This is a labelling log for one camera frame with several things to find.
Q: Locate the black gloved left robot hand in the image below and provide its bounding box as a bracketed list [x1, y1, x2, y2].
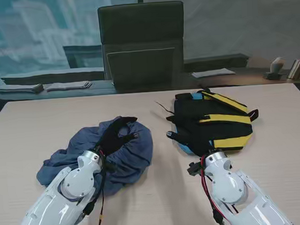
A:
[93, 115, 141, 159]

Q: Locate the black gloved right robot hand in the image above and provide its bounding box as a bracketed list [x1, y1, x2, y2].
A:
[165, 127, 216, 160]

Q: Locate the blue-grey rain cover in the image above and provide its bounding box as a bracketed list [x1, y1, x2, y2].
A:
[33, 114, 157, 201]

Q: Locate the black yellow blue backpack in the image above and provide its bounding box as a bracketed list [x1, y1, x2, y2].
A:
[155, 85, 261, 158]

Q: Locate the printed office backdrop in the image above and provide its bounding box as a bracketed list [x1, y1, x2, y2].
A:
[0, 0, 300, 103]

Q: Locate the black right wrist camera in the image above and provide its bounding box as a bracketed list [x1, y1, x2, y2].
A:
[186, 161, 203, 177]

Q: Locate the red and black right arm cable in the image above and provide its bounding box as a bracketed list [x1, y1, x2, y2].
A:
[199, 154, 241, 225]

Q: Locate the black and red left arm cable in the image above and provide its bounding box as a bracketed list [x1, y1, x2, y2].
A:
[78, 149, 119, 225]

